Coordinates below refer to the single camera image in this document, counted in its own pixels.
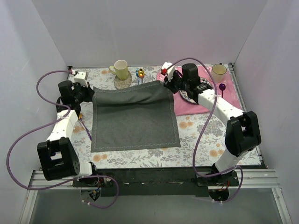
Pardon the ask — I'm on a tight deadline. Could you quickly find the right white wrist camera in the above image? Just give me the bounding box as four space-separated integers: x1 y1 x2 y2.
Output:
160 62 175 79

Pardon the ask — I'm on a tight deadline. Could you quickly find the gold spoon purple handle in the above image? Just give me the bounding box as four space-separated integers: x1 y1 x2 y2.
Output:
78 113 92 141

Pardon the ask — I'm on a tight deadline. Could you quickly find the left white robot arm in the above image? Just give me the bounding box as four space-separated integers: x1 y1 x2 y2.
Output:
37 80 100 187

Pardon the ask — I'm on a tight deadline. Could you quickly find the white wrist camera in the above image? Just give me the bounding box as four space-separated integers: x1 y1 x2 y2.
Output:
70 69 88 87
160 62 175 79

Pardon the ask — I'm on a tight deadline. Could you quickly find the purple cable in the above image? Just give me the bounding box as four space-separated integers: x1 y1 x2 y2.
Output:
165 57 244 204
6 69 120 210

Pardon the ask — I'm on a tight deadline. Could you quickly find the gold bowl spoon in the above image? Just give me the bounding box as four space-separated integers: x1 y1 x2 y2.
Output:
139 69 145 84

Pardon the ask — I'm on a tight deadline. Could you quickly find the grey cloth napkin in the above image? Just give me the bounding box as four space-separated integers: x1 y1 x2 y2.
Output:
91 81 180 153

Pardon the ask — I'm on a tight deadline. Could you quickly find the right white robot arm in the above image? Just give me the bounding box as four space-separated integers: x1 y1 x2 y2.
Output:
160 62 261 186

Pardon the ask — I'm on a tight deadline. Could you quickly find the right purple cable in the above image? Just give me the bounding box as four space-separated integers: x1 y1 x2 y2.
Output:
165 57 244 204

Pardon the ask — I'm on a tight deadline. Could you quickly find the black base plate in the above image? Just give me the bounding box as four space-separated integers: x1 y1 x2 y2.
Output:
72 163 240 196

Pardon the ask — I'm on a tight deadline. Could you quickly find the pink floral placemat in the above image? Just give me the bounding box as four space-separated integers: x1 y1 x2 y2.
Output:
157 66 241 116

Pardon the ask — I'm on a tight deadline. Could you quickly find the round woven coaster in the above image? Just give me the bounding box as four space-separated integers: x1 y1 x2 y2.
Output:
114 71 132 90

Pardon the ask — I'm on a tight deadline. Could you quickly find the cream mug dark rim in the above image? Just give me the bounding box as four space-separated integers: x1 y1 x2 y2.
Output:
211 63 227 83

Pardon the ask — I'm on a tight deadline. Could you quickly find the yellow-green mug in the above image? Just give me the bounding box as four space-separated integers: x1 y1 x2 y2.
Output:
109 60 128 80

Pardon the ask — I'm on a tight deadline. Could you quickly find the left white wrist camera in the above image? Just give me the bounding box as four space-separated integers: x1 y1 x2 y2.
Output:
70 69 88 87

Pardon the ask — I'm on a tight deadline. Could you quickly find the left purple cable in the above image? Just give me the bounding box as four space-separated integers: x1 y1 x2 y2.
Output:
6 69 120 210

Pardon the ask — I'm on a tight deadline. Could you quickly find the blue floral plate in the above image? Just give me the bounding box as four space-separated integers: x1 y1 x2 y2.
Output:
179 77 213 104

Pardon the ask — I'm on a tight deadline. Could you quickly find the floral tablecloth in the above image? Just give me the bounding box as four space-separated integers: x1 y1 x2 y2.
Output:
48 65 262 169

